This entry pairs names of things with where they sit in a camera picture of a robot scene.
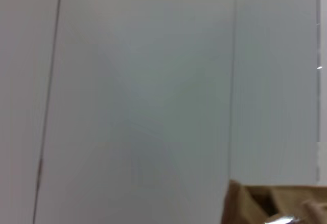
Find khaki canvas food bag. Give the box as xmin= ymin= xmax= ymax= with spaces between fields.
xmin=221 ymin=179 xmax=327 ymax=224

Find silver metal zipper pull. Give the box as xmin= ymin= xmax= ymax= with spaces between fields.
xmin=265 ymin=214 xmax=302 ymax=224

